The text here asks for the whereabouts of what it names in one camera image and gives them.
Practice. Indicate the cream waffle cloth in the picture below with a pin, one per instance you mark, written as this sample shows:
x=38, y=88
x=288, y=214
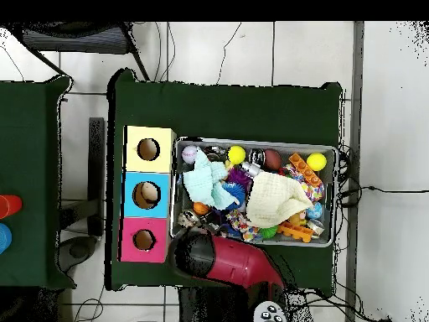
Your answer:
x=274, y=198

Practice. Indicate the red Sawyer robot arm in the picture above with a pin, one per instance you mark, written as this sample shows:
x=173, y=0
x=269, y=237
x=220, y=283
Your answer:
x=234, y=261

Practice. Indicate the shallow clear mesh bin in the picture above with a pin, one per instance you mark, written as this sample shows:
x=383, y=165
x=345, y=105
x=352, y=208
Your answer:
x=177, y=201

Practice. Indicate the wooden box with three holes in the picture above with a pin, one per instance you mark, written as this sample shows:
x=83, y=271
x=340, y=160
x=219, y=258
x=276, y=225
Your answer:
x=161, y=208

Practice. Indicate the mint green waffle cloth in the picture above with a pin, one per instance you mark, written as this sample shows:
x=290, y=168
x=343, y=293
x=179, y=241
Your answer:
x=204, y=181

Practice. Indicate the purple spiky ball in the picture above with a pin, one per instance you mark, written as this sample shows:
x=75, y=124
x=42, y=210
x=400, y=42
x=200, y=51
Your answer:
x=239, y=176

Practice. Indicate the yellow ball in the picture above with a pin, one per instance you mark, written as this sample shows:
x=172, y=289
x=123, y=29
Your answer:
x=236, y=155
x=316, y=162

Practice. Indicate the white toy baseball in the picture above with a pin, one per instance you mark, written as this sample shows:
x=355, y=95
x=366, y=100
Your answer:
x=188, y=154

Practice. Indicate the silver plastic toy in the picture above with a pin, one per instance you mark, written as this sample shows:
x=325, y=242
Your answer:
x=251, y=168

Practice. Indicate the brown toy football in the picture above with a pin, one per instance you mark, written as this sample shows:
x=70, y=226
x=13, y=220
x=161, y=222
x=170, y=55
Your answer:
x=273, y=159

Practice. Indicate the dark green tablecloth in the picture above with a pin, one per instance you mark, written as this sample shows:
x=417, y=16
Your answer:
x=234, y=110

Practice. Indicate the long orange toy brick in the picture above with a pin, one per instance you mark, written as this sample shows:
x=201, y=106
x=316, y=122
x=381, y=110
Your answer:
x=305, y=169

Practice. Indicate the orange toy tray block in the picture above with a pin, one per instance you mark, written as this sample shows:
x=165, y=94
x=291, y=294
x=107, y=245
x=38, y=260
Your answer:
x=295, y=231

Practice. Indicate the grey stand foot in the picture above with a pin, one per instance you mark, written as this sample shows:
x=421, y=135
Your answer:
x=78, y=250

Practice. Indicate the dark green side table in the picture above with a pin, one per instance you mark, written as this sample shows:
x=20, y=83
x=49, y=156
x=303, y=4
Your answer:
x=26, y=151

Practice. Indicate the dark chair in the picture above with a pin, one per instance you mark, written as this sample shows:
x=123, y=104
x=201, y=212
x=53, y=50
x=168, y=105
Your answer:
x=77, y=40

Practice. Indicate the red plastic cup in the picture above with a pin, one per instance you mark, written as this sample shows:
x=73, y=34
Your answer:
x=11, y=206

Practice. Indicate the blue plastic cup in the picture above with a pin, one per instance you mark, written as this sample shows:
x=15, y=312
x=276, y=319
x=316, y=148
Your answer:
x=4, y=238

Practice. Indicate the black camera stand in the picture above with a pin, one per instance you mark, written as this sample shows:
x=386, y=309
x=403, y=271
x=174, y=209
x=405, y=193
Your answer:
x=96, y=167

